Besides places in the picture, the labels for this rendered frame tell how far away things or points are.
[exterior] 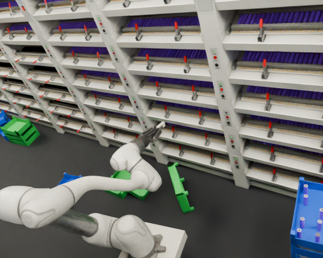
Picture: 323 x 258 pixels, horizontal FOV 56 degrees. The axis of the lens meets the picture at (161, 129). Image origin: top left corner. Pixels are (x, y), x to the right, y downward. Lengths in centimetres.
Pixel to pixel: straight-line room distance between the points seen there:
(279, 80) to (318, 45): 24
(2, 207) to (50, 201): 20
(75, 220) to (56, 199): 36
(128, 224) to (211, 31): 102
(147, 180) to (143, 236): 29
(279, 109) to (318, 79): 26
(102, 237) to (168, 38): 110
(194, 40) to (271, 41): 38
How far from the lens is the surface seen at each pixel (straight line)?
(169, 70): 178
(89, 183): 134
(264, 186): 219
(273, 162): 191
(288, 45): 139
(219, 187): 226
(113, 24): 190
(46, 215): 117
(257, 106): 167
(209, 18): 146
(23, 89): 347
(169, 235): 182
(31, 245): 264
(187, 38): 160
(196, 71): 169
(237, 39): 148
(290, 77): 151
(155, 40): 171
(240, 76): 157
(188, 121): 198
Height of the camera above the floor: 178
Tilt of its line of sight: 38 degrees down
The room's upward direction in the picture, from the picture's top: 21 degrees counter-clockwise
